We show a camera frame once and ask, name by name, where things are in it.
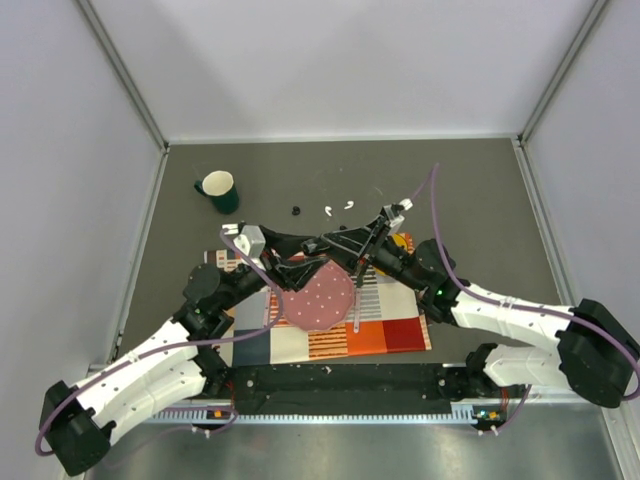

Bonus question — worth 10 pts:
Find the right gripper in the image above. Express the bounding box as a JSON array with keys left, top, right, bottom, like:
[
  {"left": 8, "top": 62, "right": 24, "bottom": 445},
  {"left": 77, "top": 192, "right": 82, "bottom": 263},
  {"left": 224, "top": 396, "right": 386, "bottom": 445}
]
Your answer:
[{"left": 319, "top": 216, "right": 427, "bottom": 293}]

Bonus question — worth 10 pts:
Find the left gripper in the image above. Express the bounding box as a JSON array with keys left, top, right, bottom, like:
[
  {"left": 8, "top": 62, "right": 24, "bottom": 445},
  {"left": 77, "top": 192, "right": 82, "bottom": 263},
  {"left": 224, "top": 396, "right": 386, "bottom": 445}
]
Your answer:
[{"left": 219, "top": 226, "right": 329, "bottom": 311}]

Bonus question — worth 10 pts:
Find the black earbud charging case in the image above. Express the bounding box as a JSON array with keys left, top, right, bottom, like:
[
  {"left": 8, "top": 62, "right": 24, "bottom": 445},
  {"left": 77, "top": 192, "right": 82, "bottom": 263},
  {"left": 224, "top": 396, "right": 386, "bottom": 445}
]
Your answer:
[{"left": 301, "top": 237, "right": 330, "bottom": 256}]

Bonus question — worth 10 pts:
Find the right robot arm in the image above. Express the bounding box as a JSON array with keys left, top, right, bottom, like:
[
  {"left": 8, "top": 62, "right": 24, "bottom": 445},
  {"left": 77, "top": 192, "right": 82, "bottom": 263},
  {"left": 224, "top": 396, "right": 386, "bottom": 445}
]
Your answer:
[{"left": 303, "top": 213, "right": 639, "bottom": 408}]

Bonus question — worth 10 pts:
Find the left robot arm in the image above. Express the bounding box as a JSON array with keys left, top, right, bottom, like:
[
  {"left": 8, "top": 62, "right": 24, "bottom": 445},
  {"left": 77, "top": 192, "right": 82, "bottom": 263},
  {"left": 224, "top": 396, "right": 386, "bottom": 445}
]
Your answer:
[{"left": 35, "top": 225, "right": 327, "bottom": 477}]

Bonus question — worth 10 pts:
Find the black knife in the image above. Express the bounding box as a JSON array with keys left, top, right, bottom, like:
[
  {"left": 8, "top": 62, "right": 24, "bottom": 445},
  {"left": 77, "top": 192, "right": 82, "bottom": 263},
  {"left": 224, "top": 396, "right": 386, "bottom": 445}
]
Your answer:
[{"left": 355, "top": 270, "right": 365, "bottom": 289}]

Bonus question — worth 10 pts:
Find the yellow enamel mug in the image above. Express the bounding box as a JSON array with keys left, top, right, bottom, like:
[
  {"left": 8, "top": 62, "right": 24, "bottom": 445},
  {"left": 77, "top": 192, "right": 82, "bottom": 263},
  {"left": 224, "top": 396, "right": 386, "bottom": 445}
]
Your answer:
[{"left": 392, "top": 234, "right": 408, "bottom": 250}]

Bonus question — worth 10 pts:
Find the pink dotted plate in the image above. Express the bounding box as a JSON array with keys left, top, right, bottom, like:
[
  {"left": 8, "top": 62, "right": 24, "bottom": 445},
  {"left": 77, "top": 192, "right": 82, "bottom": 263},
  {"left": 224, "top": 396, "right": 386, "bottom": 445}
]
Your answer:
[{"left": 283, "top": 261, "right": 354, "bottom": 332}]

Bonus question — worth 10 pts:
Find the colourful patchwork placemat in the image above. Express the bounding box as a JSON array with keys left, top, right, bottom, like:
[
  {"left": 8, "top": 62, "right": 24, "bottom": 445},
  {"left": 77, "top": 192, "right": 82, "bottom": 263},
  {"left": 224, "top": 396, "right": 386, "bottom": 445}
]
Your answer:
[{"left": 218, "top": 263, "right": 432, "bottom": 367}]

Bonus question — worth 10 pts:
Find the dark green mug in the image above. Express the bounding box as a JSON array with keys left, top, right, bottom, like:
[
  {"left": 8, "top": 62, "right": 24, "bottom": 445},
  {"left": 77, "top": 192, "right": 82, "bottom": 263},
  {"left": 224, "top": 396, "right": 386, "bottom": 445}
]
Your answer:
[{"left": 194, "top": 170, "right": 240, "bottom": 215}]

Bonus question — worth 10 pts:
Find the pink handled fork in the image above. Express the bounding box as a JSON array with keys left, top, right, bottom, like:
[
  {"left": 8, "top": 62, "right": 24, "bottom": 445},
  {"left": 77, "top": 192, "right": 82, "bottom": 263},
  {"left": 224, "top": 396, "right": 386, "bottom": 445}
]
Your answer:
[{"left": 262, "top": 293, "right": 274, "bottom": 327}]

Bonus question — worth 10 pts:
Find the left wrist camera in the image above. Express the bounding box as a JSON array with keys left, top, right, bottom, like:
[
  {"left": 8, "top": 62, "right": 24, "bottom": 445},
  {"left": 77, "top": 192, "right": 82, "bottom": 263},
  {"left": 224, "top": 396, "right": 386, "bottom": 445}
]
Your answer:
[{"left": 234, "top": 225, "right": 266, "bottom": 259}]

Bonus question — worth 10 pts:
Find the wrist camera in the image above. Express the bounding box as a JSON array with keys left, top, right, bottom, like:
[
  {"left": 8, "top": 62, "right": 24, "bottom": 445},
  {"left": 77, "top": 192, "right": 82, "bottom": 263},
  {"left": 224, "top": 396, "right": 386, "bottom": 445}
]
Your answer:
[
  {"left": 234, "top": 225, "right": 266, "bottom": 259},
  {"left": 382, "top": 203, "right": 405, "bottom": 228}
]

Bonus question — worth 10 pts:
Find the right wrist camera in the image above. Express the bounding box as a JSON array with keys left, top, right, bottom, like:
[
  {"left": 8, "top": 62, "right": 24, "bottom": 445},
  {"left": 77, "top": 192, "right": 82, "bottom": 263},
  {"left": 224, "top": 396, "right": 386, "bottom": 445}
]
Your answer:
[{"left": 382, "top": 203, "right": 405, "bottom": 228}]

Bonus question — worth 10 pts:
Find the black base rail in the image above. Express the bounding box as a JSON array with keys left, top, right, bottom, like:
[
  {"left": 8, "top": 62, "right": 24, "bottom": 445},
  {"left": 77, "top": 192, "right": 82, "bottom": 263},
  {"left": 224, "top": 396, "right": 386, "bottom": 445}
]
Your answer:
[{"left": 230, "top": 364, "right": 477, "bottom": 414}]

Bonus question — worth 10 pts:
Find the grey cable duct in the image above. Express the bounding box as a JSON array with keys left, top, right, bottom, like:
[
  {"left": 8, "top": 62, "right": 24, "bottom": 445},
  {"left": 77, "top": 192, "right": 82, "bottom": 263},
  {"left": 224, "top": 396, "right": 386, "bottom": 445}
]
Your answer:
[{"left": 147, "top": 404, "right": 506, "bottom": 427}]

